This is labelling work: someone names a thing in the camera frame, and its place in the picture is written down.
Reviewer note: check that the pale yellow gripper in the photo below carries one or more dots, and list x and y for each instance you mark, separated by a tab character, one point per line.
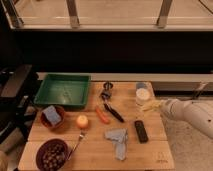
156	104

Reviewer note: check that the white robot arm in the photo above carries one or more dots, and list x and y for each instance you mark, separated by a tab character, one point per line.
199	114

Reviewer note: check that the clear plastic cup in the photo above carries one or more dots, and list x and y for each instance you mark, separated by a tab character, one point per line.
142	93

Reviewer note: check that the black remote control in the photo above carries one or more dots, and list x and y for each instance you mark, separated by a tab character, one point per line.
141	131

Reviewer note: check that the wooden cutting board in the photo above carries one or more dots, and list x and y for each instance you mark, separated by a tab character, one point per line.
95	152

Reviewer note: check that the blue cloth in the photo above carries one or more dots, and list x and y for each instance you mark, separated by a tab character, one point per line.
118	137

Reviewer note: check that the yellow apple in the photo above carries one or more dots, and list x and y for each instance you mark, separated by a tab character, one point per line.
82	121

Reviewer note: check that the brown bowl with sponge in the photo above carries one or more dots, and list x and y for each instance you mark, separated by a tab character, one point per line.
60	110

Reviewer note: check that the green plastic tray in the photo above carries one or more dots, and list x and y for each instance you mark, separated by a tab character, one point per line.
66	90

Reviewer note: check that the blue sponge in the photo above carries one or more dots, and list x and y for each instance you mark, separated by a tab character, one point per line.
51	115

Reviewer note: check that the brown bowl of nuts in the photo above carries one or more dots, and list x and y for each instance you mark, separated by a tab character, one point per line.
52	155

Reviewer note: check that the black chair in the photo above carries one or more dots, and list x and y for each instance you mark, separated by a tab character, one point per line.
17	90

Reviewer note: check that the black handled can opener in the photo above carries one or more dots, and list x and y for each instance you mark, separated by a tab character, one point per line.
106	96

